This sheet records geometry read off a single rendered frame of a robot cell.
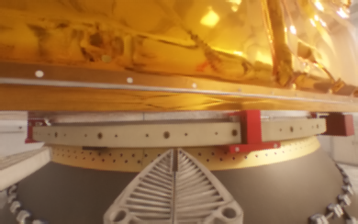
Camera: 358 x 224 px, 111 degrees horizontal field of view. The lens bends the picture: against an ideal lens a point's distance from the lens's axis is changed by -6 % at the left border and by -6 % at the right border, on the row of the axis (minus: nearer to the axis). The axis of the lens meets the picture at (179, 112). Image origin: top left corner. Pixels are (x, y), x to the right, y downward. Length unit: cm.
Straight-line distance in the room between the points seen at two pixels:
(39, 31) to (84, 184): 33
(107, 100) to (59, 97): 8
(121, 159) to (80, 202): 13
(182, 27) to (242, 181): 37
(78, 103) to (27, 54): 11
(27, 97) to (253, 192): 48
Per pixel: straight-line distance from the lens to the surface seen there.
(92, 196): 40
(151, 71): 32
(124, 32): 30
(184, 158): 16
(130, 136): 31
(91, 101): 31
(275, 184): 42
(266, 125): 37
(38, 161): 27
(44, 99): 33
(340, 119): 130
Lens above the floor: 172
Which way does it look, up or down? 4 degrees up
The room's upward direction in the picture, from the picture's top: 2 degrees counter-clockwise
